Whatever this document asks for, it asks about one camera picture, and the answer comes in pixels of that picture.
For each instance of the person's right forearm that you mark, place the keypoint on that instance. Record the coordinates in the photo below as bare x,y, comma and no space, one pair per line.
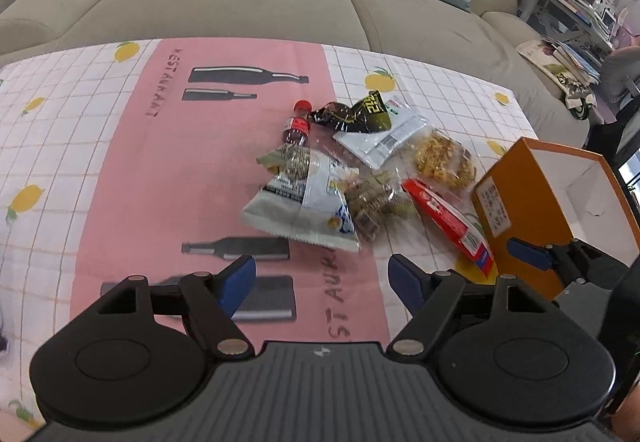
632,414

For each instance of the clear brown snack packet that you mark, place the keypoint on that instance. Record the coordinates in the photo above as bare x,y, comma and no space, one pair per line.
375,202

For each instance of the red snack packet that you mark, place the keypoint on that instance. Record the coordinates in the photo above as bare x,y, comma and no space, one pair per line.
445,217

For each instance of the office chair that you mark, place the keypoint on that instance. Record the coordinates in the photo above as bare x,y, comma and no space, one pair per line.
617,77

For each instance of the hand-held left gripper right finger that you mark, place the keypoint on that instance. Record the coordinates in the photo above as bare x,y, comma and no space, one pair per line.
405,283

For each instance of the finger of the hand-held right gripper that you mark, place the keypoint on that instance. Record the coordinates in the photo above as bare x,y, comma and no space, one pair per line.
525,252

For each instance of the orange cardboard box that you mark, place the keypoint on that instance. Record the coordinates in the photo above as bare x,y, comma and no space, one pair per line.
520,187

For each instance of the computer screen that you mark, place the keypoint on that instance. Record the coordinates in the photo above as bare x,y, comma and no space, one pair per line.
631,172

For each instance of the white snack packet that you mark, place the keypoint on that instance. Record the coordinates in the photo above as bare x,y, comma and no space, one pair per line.
380,139

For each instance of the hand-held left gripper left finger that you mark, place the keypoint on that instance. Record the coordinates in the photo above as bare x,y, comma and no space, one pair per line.
237,283

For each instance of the white and blue snack bag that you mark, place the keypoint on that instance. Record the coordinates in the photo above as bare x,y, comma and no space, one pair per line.
300,202

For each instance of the beige sofa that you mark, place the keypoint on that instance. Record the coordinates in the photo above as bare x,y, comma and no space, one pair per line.
225,7

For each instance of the clear yellow snack packet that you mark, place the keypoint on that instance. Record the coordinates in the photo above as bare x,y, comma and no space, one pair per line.
445,162

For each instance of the small cola bottle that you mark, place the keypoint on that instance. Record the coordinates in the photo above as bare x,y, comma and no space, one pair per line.
297,124

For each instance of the black and yellow snack packet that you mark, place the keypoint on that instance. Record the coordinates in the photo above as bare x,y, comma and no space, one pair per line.
360,117

